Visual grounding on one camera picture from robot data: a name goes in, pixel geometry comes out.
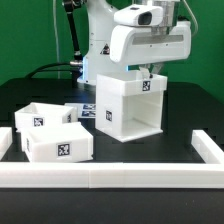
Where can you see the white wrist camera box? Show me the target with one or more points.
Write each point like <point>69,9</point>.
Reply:
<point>139,15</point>

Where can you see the white left fence block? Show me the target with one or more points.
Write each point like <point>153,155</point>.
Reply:
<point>5,140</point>

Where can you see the white fiducial marker sheet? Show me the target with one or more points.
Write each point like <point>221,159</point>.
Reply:
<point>84,110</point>

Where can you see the white front drawer box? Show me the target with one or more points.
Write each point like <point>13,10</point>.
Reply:
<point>69,142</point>

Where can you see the white rear drawer box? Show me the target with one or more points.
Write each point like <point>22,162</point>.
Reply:
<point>42,114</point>

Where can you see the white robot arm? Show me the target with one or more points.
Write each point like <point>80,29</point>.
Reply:
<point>101,24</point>

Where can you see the white drawer box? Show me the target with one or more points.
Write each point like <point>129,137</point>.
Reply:
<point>42,114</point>
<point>69,142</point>

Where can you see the white fence rail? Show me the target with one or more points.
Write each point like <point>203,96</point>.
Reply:
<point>110,175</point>
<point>208,150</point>

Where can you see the white front fence rail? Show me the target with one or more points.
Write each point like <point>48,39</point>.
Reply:
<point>110,175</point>

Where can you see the white drawer cabinet frame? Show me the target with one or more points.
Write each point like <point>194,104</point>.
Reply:
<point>129,107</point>

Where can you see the white right fence rail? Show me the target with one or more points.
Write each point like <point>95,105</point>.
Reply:
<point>208,150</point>

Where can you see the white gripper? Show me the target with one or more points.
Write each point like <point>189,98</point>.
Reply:
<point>137,46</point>

